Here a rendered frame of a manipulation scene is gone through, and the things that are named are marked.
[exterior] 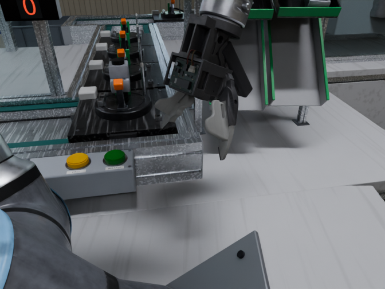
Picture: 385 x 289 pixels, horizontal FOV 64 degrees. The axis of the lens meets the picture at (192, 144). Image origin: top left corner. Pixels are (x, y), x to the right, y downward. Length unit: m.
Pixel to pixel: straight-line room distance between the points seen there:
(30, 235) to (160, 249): 0.32
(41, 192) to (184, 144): 0.34
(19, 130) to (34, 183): 0.52
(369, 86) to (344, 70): 0.18
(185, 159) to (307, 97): 0.34
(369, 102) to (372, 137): 0.73
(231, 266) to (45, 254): 0.18
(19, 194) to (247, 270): 0.25
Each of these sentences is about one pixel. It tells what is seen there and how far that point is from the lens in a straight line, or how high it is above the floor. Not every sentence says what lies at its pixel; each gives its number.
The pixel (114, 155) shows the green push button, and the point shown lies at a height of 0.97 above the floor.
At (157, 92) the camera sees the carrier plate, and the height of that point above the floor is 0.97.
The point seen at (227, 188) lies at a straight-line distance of 0.69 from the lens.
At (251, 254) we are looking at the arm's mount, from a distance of 0.33.
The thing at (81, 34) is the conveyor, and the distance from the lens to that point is 1.96.
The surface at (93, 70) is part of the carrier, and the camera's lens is 1.12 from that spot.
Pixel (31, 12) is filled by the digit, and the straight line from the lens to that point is 0.86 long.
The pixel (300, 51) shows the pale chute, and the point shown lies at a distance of 0.86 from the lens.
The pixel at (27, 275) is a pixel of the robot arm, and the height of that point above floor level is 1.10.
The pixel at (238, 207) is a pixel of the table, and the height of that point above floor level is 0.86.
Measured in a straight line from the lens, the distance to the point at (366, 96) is 1.70.
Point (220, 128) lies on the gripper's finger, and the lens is 0.47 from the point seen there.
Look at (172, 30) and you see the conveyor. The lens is 1.95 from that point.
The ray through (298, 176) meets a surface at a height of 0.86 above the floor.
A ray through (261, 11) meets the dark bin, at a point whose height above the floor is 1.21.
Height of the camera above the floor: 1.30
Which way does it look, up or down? 32 degrees down
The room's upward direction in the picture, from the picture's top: straight up
